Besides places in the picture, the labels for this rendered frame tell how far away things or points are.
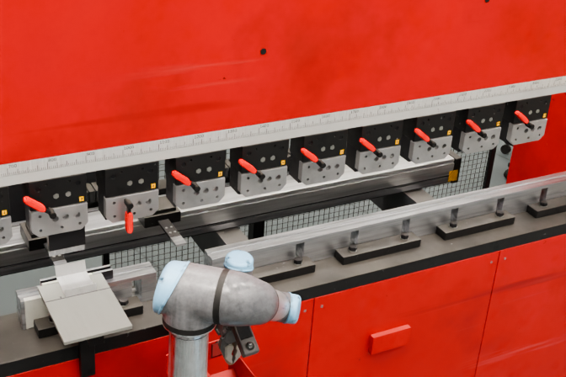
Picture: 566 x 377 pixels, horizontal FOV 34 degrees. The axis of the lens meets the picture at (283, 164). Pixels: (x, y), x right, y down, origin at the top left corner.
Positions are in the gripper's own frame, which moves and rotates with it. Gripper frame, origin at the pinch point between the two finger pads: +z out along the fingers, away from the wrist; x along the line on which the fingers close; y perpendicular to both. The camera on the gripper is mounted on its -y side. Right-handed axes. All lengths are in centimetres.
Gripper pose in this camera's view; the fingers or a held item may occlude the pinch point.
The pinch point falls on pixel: (232, 363)
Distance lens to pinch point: 261.8
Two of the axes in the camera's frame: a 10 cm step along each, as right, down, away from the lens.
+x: -8.7, 1.7, -4.6
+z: -1.1, 8.5, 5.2
